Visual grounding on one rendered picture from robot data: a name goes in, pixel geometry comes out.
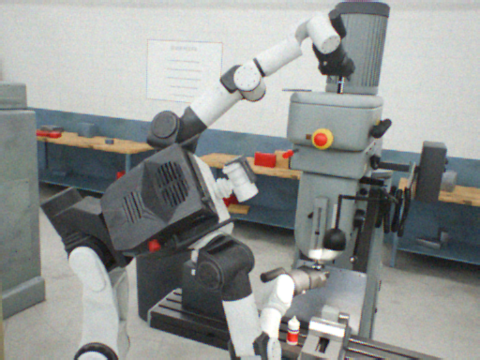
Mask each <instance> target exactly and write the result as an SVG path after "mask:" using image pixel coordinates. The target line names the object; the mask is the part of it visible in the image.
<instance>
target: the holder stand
mask: <svg viewBox="0 0 480 360"><path fill-rule="evenodd" d="M197 258H198V256H196V257H194V258H192V259H191V260H190V261H188V262H184V263H183V286H182V304H183V305H186V306H187V307H190V308H195V309H198V310H199V311H202V312H206V313H208V314H211V315H213V316H217V317H219V318H221V319H223V320H226V319H227V317H226V314H225V311H224V307H223V302H222V299H221V295H220V291H221V290H220V291H217V292H211V291H207V290H206V289H205V288H204V287H202V286H201V285H200V284H199V283H196V282H195V280H194V276H195V266H196V262H197Z"/></svg>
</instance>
